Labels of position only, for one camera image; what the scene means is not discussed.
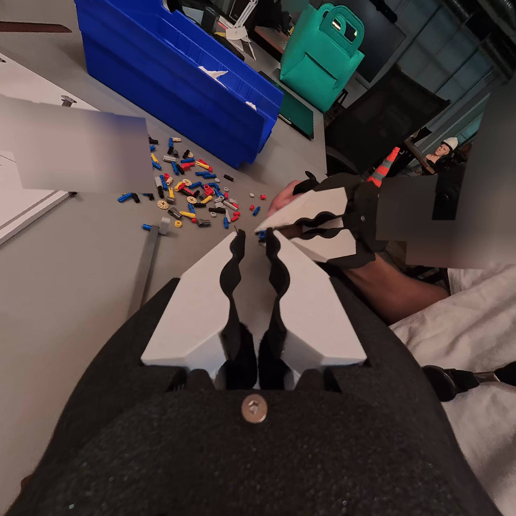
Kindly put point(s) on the large white paper scrap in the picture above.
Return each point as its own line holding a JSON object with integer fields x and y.
{"x": 213, "y": 74}

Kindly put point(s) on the pile of small lego pieces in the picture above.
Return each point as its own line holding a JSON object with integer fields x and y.
{"x": 193, "y": 189}

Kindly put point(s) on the person's white shirt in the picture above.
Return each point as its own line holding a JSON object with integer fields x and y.
{"x": 475, "y": 330}

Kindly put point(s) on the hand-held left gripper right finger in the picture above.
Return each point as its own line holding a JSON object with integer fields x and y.
{"x": 322, "y": 322}

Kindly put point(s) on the mannequin head white helmet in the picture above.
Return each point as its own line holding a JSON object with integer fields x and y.
{"x": 445, "y": 147}

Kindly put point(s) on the person's right hand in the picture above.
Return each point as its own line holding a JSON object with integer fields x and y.
{"x": 282, "y": 197}

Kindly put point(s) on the black chair lever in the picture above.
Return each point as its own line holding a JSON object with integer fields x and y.
{"x": 447, "y": 381}

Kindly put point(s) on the black mesh office chair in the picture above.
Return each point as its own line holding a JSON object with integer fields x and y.
{"x": 383, "y": 117}

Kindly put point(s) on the orange traffic cone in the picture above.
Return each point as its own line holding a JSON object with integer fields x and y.
{"x": 383, "y": 169}

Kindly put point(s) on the long grey lego beam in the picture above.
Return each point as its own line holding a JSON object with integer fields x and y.
{"x": 147, "y": 266}

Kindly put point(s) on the lego instruction booklet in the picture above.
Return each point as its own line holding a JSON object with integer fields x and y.
{"x": 24, "y": 209}

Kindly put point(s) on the light grey lego connector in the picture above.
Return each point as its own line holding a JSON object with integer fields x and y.
{"x": 165, "y": 226}

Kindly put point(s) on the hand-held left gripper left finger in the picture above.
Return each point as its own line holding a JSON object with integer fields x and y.
{"x": 189, "y": 318}

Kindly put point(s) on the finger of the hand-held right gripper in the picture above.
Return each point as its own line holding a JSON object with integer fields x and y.
{"x": 330, "y": 246}
{"x": 310, "y": 205}

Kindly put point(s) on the blue plastic bin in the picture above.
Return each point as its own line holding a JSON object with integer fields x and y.
{"x": 161, "y": 80}

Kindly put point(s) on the black tablet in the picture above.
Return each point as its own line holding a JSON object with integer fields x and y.
{"x": 296, "y": 115}

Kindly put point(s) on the silver air duct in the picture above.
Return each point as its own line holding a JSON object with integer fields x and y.
{"x": 492, "y": 32}

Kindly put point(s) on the teal felt bag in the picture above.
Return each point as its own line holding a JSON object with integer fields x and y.
{"x": 318, "y": 76}

